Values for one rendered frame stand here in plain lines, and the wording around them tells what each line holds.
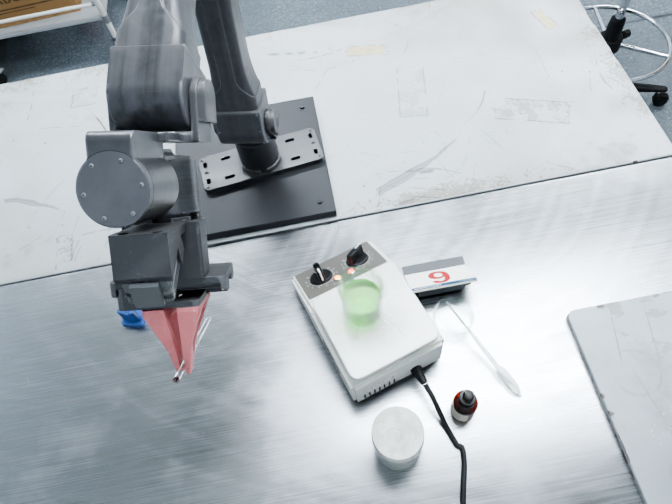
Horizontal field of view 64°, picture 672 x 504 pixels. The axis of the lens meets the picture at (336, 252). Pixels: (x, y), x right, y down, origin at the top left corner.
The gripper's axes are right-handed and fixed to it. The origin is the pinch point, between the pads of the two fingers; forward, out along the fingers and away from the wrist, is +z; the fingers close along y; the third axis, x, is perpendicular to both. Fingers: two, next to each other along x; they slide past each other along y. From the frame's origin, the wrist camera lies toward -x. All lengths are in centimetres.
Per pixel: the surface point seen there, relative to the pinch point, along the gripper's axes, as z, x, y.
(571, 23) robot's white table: -41, 53, 66
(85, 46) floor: -77, 228, -82
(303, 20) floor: -82, 215, 22
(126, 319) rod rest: 2.5, 26.7, -13.6
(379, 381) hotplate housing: 8.1, 10.5, 20.4
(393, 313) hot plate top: 0.3, 12.5, 22.8
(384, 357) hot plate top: 4.6, 9.1, 20.9
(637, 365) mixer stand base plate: 9, 10, 53
